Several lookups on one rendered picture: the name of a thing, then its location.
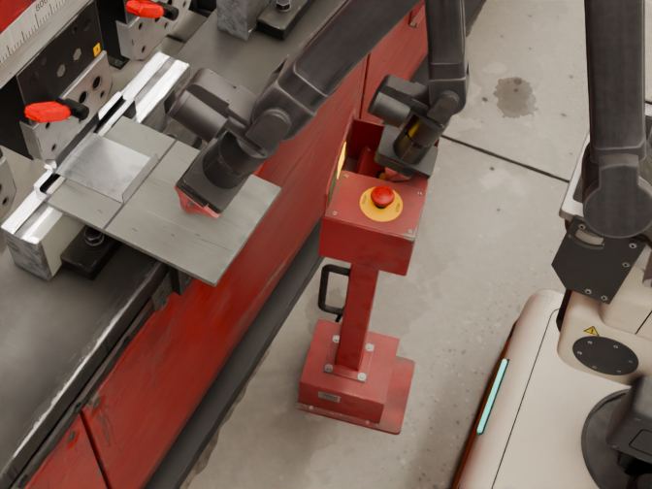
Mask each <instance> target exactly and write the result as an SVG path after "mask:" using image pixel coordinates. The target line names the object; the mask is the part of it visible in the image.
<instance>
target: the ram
mask: <svg viewBox="0 0 652 489"><path fill-rule="evenodd" d="M37 1H38V0H0V36H2V35H3V34H4V33H5V32H6V31H7V30H8V29H9V28H10V27H11V26H12V25H13V24H14V23H15V22H16V21H17V20H18V19H19V18H20V17H22V16H23V15H24V14H25V13H26V12H27V11H28V10H29V9H30V8H31V7H32V6H33V5H34V4H35V3H36V2H37ZM88 1H89V0H66V1H65V2H64V3H63V4H62V5H61V6H60V7H59V8H58V9H57V10H56V11H55V12H54V13H53V14H52V15H51V16H50V17H49V18H48V19H47V20H46V21H45V22H44V23H43V24H42V25H41V26H40V27H39V28H38V29H37V30H36V31H35V32H34V33H33V34H32V35H31V36H30V37H29V38H27V39H26V40H25V41H24V42H23V43H22V44H21V45H20V46H19V47H18V48H17V49H16V50H15V51H14V52H13V53H12V54H11V55H10V56H9V57H8V58H7V59H6V60H5V61H4V62H3V63H2V64H1V65H0V88H2V87H3V86H4V85H5V84H6V83H7V82H8V81H9V80H10V79H11V78H12V77H13V76H14V75H15V74H16V73H17V72H18V71H19V70H20V69H21V68H22V67H23V66H24V65H25V64H26V63H27V62H28V61H29V60H30V59H31V58H32V57H33V56H34V55H35V54H36V53H37V52H38V51H39V50H40V49H41V48H42V47H43V46H44V45H45V44H46V43H47V42H48V41H49V40H50V39H51V38H52V37H53V36H54V35H55V34H56V33H57V32H58V31H59V30H60V29H61V28H62V27H63V26H64V25H65V24H66V23H67V22H68V21H69V20H70V19H71V18H72V17H73V16H74V15H75V14H76V13H77V12H78V11H79V10H80V9H81V8H82V7H83V6H84V5H85V4H86V3H87V2H88Z"/></svg>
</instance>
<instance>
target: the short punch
mask: <svg viewBox="0 0 652 489"><path fill-rule="evenodd" d="M99 120H100V117H99V113H97V114H96V115H95V116H94V117H93V118H91V119H90V120H89V122H88V123H87V124H86V125H85V126H84V127H83V129H82V130H81V132H80V133H79V134H78V135H77V136H76V137H75V138H74V139H73V140H72V142H71V143H70V144H69V145H67V146H66V147H65V148H64V149H63V151H62V152H61V153H60V154H59V155H58V156H57V157H56V158H55V159H54V160H48V161H45V163H46V164H47V165H49V166H50V167H51V170H52V174H53V175H54V176H55V174H56V173H57V172H58V171H59V170H60V169H61V168H62V167H63V165H64V164H65V163H66V162H67V161H68V160H69V159H70V158H71V156H72V155H73V154H74V153H75V152H76V151H77V150H78V149H79V147H80V146H81V145H82V144H83V143H84V142H85V141H86V139H87V138H88V137H89V136H90V135H91V134H92V133H93V132H94V130H95V129H96V128H97V126H96V124H97V122H98V121H99Z"/></svg>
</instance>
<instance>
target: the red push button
mask: <svg viewBox="0 0 652 489"><path fill-rule="evenodd" d="M371 198H372V200H373V202H374V203H375V206H376V207H377V208H379V209H385V208H386V207H387V206H389V205H390V204H392V203H393V201H394V199H395V195H394V192H393V190H392V189H391V188H389V187H387V186H384V185H381V186H377V187H376V188H374V189H373V191H372V193H371Z"/></svg>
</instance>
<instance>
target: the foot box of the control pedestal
mask: <svg viewBox="0 0 652 489"><path fill-rule="evenodd" d="M341 327H342V324H341V323H338V322H334V321H330V320H326V319H322V318H319V319H318V321H317V324H316V328H315V331H314V334H313V338H312V341H311V344H310V350H309V354H308V357H307V360H306V364H305V366H304V369H303V373H302V376H301V379H300V387H299V398H298V402H297V405H296V409H298V410H302V411H306V412H309V413H313V414H317V415H321V416H325V417H329V418H332V419H336V420H340V421H343V422H347V423H351V424H354V425H358V426H362V427H366V428H370V429H374V430H377V431H380V432H384V433H388V434H392V435H396V436H397V435H399V434H400V433H401V430H402V426H403V421H404V417H405V412H406V408H407V403H408V395H409V391H410V387H411V383H412V378H413V374H414V369H415V365H416V363H415V361H414V360H413V359H409V358H406V357H402V356H398V355H396V354H397V349H398V345H399V341H400V339H399V338H395V337H391V336H387V335H383V334H380V333H377V332H373V331H369V330H368V331H367V336H366V340H365V342H366V343H370V344H374V345H375V348H374V351H373V355H372V359H371V363H370V366H369V370H368V374H367V378H366V382H365V383H364V382H361V381H357V380H353V379H349V378H345V377H341V376H337V375H330V374H327V373H323V370H324V367H325V363H326V359H327V356H328V352H329V349H330V345H331V342H332V338H333V336H334V335H337V336H339V335H340V333H341Z"/></svg>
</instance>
